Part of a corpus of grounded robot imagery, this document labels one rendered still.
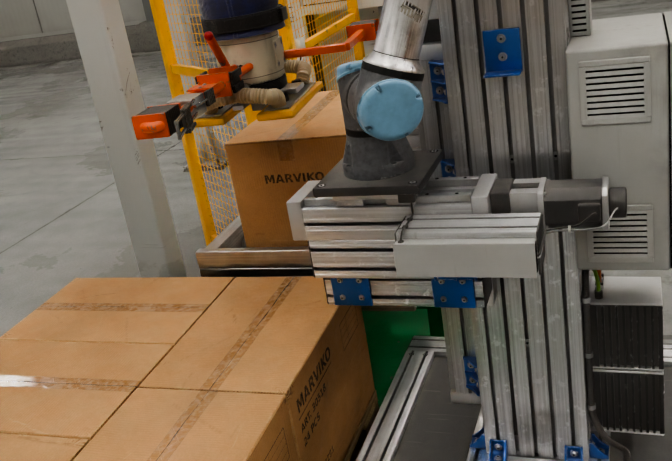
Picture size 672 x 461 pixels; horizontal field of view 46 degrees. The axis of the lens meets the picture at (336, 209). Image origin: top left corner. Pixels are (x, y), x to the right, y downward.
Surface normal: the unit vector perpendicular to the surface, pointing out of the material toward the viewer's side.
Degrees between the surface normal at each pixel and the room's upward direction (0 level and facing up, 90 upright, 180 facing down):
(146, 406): 0
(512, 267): 90
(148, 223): 90
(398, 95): 97
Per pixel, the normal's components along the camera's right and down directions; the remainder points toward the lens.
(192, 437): -0.15, -0.92
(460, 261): -0.33, 0.38
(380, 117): 0.15, 0.44
